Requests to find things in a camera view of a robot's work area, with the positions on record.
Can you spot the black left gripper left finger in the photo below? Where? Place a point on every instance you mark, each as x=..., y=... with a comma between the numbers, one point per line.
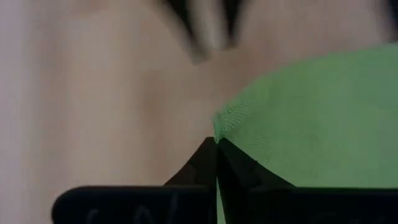
x=202, y=171

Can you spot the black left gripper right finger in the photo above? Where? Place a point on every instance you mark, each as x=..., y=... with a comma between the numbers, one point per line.
x=239, y=177

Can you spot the green microfiber towel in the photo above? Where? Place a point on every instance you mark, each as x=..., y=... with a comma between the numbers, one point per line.
x=311, y=124

